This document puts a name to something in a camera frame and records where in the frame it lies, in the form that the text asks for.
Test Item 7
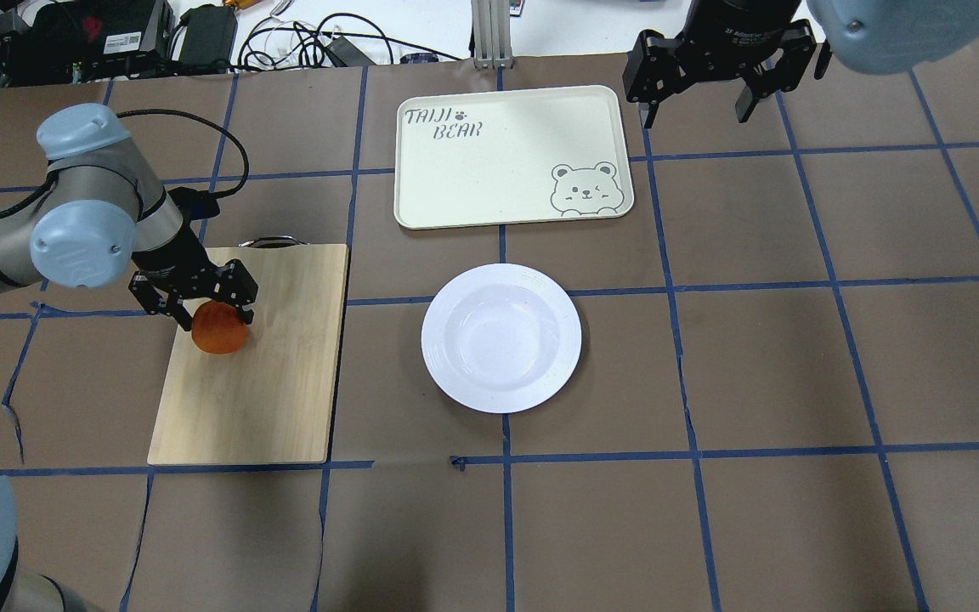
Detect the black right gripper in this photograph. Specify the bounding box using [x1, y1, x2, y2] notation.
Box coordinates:
[622, 1, 818, 129]

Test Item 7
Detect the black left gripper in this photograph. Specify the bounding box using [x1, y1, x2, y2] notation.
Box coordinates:
[128, 229, 259, 332]

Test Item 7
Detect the orange fruit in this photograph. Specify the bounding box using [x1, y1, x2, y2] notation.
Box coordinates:
[190, 301, 248, 354]

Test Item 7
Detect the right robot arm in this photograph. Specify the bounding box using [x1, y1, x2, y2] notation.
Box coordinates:
[622, 1, 979, 128]

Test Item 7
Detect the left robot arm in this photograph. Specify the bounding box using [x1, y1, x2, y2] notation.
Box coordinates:
[0, 102, 257, 611]

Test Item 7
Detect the cream bear tray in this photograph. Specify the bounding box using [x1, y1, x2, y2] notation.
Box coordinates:
[393, 85, 636, 230]

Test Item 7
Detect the wooden cutting board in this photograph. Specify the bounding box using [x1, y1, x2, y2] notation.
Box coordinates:
[147, 244, 349, 466]

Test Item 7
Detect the black power brick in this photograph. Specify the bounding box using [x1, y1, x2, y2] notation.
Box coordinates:
[176, 4, 237, 75]

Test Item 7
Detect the white round plate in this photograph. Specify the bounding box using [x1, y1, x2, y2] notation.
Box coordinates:
[421, 263, 583, 414]

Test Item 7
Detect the black power adapter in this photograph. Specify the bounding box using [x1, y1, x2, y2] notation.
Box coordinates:
[323, 37, 376, 67]

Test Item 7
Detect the black computer box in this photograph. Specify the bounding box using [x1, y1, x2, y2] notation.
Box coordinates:
[5, 1, 173, 87]

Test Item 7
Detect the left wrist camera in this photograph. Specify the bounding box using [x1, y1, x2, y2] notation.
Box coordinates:
[167, 186, 221, 221]

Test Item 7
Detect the aluminium frame post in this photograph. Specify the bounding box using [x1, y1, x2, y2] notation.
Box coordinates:
[470, 0, 514, 70]

